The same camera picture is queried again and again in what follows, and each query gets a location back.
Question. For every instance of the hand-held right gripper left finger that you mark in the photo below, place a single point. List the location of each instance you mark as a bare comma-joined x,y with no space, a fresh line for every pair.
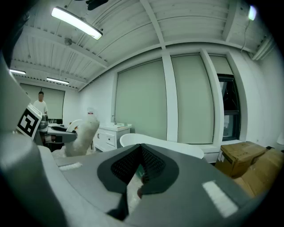
88,177

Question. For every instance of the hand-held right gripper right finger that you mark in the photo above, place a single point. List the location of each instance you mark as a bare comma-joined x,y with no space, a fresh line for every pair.
188,199

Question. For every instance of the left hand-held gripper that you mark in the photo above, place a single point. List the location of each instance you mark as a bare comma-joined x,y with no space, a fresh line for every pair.
27,122

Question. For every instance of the white fluffy duster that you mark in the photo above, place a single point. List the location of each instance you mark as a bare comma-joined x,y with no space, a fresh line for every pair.
85,137

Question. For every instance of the white bathtub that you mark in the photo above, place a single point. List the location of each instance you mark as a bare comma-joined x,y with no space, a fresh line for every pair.
164,145

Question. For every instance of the pale green roller blind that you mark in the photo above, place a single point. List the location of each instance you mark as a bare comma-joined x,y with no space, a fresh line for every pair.
142,99
193,99
55,104

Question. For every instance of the white vanity cabinet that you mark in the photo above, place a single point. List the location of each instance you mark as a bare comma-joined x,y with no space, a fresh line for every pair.
108,138

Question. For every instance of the ceiling tube light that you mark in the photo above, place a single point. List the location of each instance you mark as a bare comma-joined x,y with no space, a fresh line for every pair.
57,80
76,22
252,12
17,71

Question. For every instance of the chrome faucet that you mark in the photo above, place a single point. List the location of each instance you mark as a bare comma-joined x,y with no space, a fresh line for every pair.
114,119

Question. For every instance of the plain brown cardboard box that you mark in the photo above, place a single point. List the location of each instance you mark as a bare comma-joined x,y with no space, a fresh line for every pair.
239,157

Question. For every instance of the taped cardboard box with label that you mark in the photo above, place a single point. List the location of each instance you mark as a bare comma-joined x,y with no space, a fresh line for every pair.
264,175

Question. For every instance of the round smoke detector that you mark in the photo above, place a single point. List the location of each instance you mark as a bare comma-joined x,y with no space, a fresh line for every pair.
68,41

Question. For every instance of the dark framed window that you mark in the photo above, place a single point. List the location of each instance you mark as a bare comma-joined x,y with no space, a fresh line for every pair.
231,104

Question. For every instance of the short pale roller blind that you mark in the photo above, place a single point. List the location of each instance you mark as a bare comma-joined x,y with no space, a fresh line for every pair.
220,65

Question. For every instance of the white ceiling pipes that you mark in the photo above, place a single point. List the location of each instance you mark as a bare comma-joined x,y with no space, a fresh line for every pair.
264,47

